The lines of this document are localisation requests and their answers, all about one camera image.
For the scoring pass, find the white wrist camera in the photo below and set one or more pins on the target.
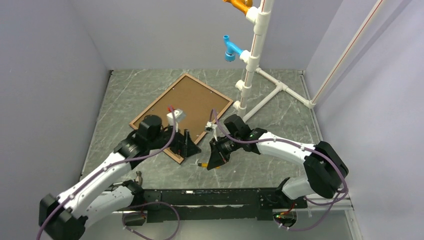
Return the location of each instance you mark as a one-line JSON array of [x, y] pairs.
[[212, 128], [174, 117]]

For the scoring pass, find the blue picture frame with photo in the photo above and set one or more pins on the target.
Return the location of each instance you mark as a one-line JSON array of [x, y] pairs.
[[196, 99]]

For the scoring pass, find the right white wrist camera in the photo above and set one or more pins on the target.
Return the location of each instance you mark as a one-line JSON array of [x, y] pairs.
[[212, 128]]

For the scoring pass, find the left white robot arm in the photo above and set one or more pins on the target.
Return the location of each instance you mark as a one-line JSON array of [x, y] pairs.
[[68, 215]]

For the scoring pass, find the aluminium extrusion frame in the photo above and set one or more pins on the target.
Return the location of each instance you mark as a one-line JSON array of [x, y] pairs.
[[286, 219]]

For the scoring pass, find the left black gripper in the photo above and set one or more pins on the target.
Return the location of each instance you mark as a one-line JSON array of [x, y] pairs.
[[183, 145]]

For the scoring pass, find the white diagonal PVC pole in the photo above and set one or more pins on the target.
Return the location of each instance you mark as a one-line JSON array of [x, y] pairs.
[[326, 82]]

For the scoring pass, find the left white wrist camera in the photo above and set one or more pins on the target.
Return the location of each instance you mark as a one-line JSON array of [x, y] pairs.
[[174, 117]]

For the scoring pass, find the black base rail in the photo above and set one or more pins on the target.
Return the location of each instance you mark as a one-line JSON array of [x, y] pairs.
[[260, 204]]

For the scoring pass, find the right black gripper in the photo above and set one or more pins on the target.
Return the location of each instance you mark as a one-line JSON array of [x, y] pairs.
[[216, 158]]

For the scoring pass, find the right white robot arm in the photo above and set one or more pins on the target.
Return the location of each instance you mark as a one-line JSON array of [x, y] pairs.
[[325, 172]]

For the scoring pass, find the yellow handled screwdriver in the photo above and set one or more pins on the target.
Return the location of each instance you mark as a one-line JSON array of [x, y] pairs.
[[200, 164]]

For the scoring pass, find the orange pipe fitting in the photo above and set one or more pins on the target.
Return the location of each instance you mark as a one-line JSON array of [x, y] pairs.
[[241, 5]]

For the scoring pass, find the blue pipe fitting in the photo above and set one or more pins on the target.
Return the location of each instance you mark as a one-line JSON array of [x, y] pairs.
[[231, 49]]

